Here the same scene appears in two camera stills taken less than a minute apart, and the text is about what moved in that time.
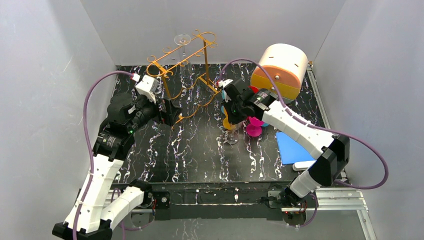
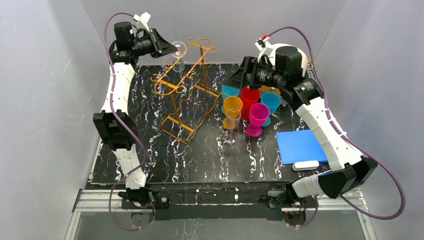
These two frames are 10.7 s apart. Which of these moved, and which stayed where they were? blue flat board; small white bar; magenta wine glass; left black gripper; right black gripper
Moved: right black gripper; left black gripper
Stayed: small white bar; blue flat board; magenta wine glass
